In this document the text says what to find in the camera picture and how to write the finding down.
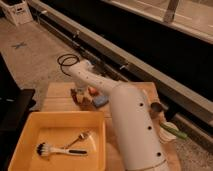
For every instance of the yellow plastic bin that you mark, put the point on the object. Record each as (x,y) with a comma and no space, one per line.
(58,129)

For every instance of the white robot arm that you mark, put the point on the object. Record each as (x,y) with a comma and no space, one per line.
(137,139)

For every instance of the white plate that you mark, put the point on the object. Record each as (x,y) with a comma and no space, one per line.
(164,135)

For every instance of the blue sponge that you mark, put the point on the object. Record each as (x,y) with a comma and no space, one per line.
(100,101)

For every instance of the black chair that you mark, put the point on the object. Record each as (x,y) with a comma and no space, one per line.
(14,109)

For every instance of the metal cup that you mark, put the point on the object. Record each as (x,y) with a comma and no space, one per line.
(155,109)

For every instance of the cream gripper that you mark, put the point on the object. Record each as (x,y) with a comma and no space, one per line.
(82,98)

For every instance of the white storage box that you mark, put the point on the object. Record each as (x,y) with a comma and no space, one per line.
(18,13)

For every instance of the dark purple grape bunch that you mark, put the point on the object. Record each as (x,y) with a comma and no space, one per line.
(74,95)

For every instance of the orange fruit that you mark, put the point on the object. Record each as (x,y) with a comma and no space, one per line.
(92,91)

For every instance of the green cucumber toy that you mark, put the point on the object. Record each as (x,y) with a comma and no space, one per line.
(172,129)

